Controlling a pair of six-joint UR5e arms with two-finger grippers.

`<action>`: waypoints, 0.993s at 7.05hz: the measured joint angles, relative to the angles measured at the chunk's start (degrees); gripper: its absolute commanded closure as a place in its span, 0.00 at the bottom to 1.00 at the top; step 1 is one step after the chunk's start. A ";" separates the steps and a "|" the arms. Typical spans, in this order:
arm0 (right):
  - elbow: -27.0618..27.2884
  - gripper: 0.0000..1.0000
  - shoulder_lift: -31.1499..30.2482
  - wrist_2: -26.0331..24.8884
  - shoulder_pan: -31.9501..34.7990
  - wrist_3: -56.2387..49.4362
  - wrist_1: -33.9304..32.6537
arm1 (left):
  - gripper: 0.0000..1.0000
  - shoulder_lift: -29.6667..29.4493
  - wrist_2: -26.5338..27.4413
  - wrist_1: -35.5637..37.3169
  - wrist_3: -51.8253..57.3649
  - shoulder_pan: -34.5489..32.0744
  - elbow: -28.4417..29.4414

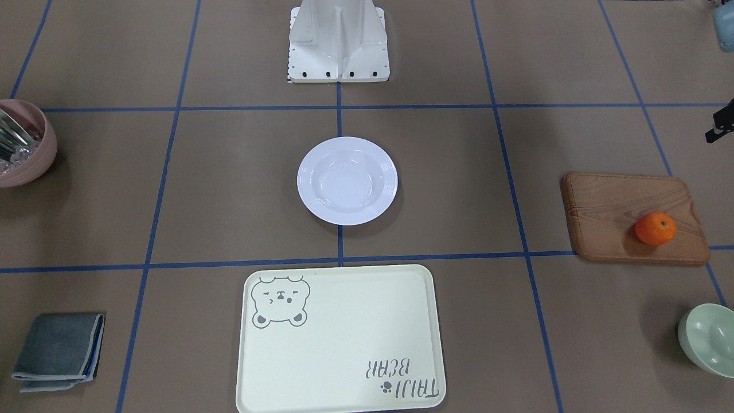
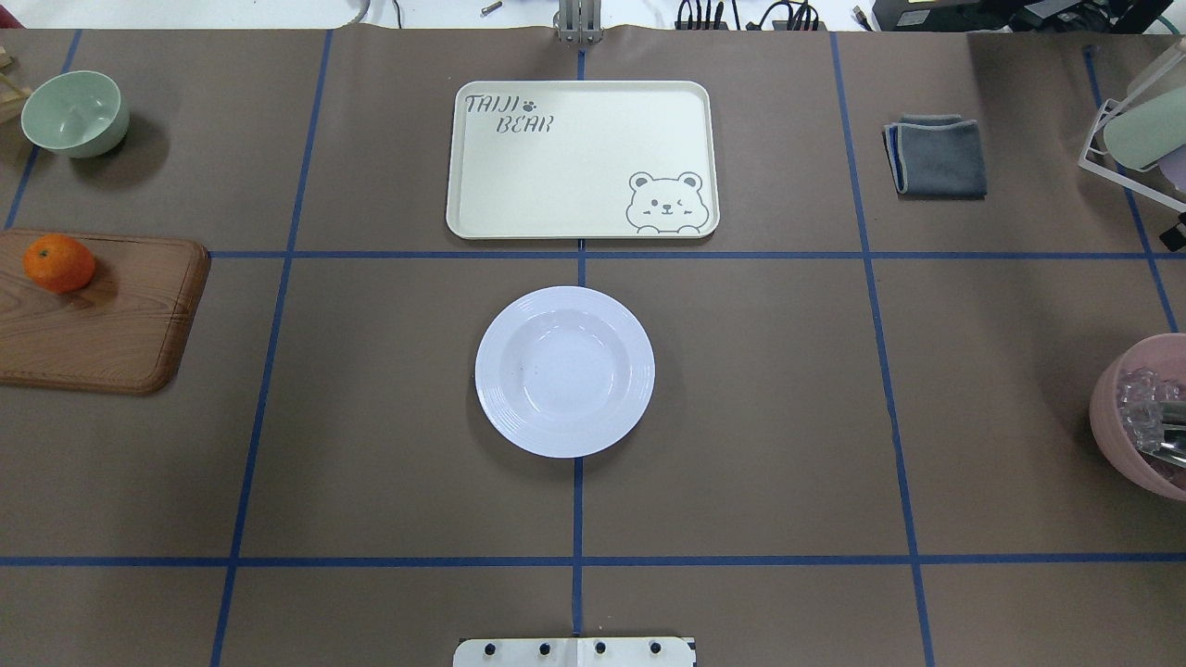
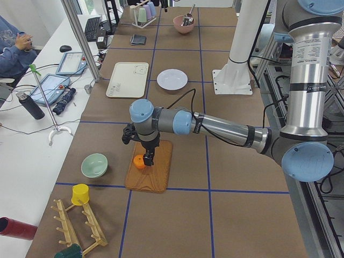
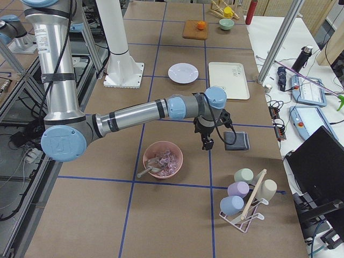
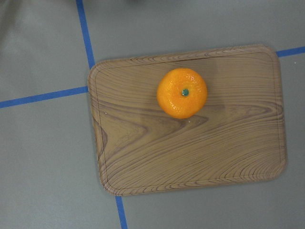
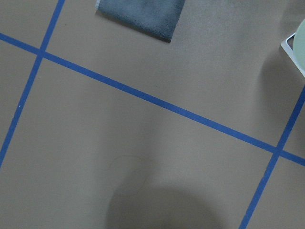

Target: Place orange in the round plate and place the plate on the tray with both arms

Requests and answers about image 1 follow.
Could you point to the pink bowl with ice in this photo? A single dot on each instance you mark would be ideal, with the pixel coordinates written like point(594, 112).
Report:
point(30, 117)

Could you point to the white round plate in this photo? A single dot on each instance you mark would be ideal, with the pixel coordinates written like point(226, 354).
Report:
point(347, 181)

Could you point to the folded grey cloth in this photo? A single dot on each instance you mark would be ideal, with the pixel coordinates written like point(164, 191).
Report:
point(60, 351)

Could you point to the light green bowl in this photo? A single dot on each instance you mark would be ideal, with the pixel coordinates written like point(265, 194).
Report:
point(705, 334)

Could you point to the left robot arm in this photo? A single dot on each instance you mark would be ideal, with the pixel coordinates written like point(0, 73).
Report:
point(723, 26)

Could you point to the cream bear print tray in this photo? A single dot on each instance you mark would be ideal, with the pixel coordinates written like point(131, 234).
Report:
point(341, 339)

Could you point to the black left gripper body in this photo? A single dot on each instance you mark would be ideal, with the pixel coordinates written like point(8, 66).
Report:
point(723, 121)

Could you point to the metal ice scoop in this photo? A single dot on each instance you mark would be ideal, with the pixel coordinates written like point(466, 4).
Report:
point(17, 143)

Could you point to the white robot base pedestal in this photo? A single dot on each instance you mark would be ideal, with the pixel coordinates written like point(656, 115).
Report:
point(338, 41)

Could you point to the orange fruit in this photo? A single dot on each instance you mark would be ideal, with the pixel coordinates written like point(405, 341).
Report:
point(655, 228)

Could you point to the wooden cutting board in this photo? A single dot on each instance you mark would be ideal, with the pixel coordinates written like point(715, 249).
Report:
point(601, 210)

